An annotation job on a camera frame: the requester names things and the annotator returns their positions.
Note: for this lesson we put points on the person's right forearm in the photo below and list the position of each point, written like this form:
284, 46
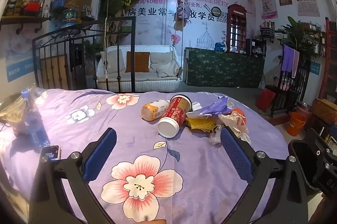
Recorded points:
329, 209

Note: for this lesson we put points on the clear plastic wrapper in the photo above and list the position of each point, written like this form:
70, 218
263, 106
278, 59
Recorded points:
216, 137

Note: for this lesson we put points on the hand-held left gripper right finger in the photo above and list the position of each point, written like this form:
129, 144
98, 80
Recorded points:
235, 155

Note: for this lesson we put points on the red wooden shelf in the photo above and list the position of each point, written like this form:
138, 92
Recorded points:
327, 29

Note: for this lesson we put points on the green potted plant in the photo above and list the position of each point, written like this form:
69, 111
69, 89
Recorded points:
297, 34

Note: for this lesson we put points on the black iron bed frame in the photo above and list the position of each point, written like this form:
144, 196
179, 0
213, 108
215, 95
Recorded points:
133, 55

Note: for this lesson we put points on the orange bucket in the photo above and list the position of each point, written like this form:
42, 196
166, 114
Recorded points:
296, 125

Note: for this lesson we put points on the green floral covered counter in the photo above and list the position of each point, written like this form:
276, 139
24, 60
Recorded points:
223, 68

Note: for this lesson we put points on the blue item on counter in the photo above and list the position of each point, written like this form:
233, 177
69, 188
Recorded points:
219, 46

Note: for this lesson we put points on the purple floral blanket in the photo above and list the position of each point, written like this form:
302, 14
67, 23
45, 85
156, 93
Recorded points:
131, 134

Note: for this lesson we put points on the blue label water bottle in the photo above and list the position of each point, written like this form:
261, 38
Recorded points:
34, 126

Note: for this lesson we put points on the black box on counter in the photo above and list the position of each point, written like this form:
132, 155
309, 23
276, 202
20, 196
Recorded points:
254, 47

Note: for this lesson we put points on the white orange print wrapper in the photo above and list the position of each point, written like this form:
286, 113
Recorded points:
235, 122

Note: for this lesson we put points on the pink bucket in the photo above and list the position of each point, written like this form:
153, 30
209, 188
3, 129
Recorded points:
305, 109

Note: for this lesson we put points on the green tin can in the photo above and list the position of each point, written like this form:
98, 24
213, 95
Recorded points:
69, 17

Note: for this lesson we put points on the purple plastic bag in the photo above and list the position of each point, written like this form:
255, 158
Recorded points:
214, 108

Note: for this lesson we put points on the small black wall shelf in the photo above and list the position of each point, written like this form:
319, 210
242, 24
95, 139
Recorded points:
267, 29

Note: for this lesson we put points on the dark brown trash bin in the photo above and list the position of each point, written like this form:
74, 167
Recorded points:
297, 158

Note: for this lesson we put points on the wooden top stool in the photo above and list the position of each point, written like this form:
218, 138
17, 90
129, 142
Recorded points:
325, 109

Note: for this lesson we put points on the red bag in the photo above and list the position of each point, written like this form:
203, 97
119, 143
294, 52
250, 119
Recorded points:
265, 99

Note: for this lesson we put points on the orange drink bottle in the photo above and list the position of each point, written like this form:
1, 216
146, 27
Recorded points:
154, 110

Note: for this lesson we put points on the dark wooden wall shelf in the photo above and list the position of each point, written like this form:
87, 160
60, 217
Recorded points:
23, 19

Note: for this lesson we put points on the yellow translucent plastic bag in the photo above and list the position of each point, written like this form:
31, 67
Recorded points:
10, 113

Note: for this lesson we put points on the black metal rack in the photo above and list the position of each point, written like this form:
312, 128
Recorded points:
287, 97

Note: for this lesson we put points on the purple towel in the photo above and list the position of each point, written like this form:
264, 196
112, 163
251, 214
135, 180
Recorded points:
287, 58

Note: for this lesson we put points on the smartphone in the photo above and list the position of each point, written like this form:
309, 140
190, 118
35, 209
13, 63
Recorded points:
51, 152

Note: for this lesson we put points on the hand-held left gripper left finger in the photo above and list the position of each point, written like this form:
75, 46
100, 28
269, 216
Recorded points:
100, 153

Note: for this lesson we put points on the white tissue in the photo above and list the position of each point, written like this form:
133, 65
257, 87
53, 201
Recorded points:
195, 106

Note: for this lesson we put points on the red paper cup white lid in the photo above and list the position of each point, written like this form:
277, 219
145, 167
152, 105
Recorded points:
176, 110

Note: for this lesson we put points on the red phone booth cabinet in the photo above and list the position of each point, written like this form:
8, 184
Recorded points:
236, 12

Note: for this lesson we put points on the white wicker swing sofa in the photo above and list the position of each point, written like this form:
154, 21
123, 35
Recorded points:
137, 82

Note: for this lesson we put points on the pink towel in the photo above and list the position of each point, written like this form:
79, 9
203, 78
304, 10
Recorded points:
296, 63

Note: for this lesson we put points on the brown cushion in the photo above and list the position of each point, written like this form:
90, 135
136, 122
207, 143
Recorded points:
137, 62

